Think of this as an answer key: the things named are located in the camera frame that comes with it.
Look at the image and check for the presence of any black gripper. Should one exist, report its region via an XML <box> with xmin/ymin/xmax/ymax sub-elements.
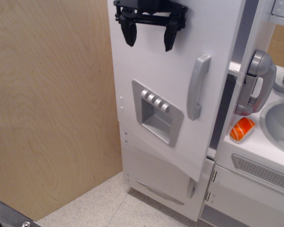
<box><xmin>113</xmin><ymin>0</ymin><xmax>188</xmax><ymax>52</ymax></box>

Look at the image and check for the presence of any white fridge door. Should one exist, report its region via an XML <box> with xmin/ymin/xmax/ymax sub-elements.
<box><xmin>108</xmin><ymin>0</ymin><xmax>245</xmax><ymax>181</ymax></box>

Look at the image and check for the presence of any white lower freezer door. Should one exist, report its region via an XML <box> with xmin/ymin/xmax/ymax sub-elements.
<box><xmin>120</xmin><ymin>125</ymin><xmax>214</xmax><ymax>221</ymax></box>

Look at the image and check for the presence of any grey toy phone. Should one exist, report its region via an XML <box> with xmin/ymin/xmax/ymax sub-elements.
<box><xmin>235</xmin><ymin>50</ymin><xmax>277</xmax><ymax>116</ymax></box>

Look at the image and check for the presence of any grey fridge door handle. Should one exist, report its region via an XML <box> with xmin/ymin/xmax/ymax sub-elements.
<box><xmin>186</xmin><ymin>53</ymin><xmax>211</xmax><ymax>121</ymax></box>

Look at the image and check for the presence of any orange salmon sushi toy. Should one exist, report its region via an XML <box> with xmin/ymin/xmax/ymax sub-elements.
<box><xmin>230</xmin><ymin>117</ymin><xmax>256</xmax><ymax>144</ymax></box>

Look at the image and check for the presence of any grey ice dispenser box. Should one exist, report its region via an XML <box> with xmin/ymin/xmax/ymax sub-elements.
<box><xmin>132</xmin><ymin>80</ymin><xmax>184</xmax><ymax>148</ymax></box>

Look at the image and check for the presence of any white toy fridge cabinet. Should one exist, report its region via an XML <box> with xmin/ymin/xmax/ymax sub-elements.
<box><xmin>207</xmin><ymin>0</ymin><xmax>275</xmax><ymax>161</ymax></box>

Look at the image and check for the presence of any grey vent grille panel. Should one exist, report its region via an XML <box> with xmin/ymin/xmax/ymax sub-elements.
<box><xmin>231</xmin><ymin>154</ymin><xmax>284</xmax><ymax>190</ymax></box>

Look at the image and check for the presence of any white oven cabinet door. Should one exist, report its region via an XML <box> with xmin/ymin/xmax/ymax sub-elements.
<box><xmin>200</xmin><ymin>165</ymin><xmax>284</xmax><ymax>227</ymax></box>

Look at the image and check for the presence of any grey toy sink basin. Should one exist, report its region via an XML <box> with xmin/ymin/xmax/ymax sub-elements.
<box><xmin>260</xmin><ymin>100</ymin><xmax>284</xmax><ymax>152</ymax></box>

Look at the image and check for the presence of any black metal base plate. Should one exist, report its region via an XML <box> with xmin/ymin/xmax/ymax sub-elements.
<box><xmin>0</xmin><ymin>201</ymin><xmax>40</xmax><ymax>227</ymax></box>

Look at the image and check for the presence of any grey freezer door handle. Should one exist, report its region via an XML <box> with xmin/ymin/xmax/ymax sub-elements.
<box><xmin>186</xmin><ymin>178</ymin><xmax>195</xmax><ymax>199</ymax></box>

